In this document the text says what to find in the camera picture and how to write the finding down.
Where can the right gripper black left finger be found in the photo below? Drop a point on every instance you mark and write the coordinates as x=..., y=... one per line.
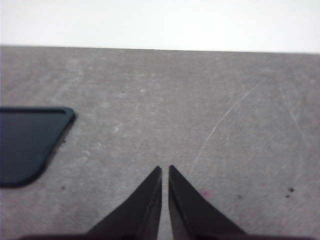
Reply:
x=140, y=215

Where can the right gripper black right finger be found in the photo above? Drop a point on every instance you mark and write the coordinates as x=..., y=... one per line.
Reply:
x=190, y=215

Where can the black rectangular tray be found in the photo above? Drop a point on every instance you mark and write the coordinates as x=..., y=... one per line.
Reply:
x=22, y=145

